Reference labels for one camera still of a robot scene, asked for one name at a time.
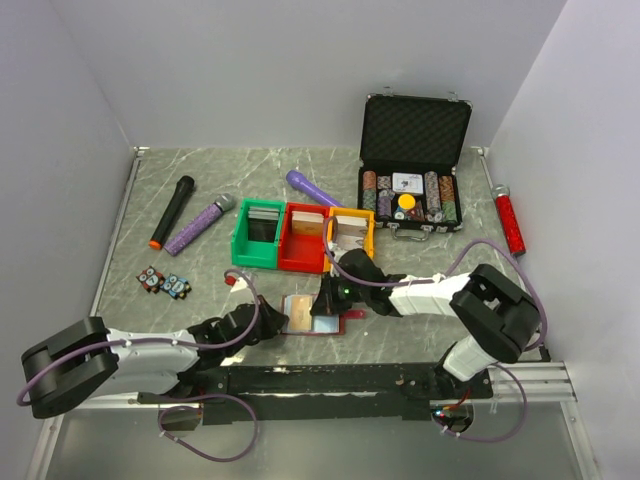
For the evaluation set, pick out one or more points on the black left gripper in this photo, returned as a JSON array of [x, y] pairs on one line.
[[272, 320]]

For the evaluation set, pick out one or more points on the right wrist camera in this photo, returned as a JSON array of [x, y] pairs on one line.
[[336, 251]]

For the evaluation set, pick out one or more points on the gold VIP credit card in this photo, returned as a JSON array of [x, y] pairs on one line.
[[300, 318]]

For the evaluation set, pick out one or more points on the purple plastic toy microphone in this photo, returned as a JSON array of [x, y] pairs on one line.
[[301, 183]]

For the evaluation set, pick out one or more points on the purple glitter toy microphone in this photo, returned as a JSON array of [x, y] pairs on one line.
[[206, 218]]

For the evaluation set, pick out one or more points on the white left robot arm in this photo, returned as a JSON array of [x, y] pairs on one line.
[[89, 359]]

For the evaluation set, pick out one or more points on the yellow plastic card bin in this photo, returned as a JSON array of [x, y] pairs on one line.
[[351, 229]]

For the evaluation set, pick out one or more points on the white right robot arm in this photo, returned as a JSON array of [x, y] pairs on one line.
[[501, 318]]

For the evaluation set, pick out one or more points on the blue owl card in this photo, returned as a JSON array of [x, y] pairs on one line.
[[176, 287]]

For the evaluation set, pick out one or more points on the black toy microphone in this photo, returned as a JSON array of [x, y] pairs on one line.
[[185, 187]]

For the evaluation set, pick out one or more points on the red plastic card bin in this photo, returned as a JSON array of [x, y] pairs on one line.
[[301, 245]]

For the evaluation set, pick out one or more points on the red owl card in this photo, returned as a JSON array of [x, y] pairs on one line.
[[151, 280]]

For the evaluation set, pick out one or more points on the yellow poker dealer chip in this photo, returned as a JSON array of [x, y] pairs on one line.
[[406, 201]]

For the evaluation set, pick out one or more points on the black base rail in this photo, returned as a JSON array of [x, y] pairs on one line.
[[314, 392]]

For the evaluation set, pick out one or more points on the green plastic card bin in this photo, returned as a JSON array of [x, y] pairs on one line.
[[255, 240]]

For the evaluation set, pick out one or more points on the black poker chip case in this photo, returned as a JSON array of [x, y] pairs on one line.
[[420, 135]]

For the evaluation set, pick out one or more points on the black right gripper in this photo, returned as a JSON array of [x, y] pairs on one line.
[[327, 302]]

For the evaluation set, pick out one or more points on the red leather card holder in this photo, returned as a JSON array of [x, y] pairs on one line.
[[334, 325]]

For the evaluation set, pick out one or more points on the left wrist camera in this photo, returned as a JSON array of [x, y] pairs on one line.
[[238, 281]]

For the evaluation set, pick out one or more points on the white playing card deck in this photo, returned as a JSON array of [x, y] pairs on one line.
[[407, 183]]

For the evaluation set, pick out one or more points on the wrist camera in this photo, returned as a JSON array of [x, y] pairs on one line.
[[336, 251], [238, 281]]

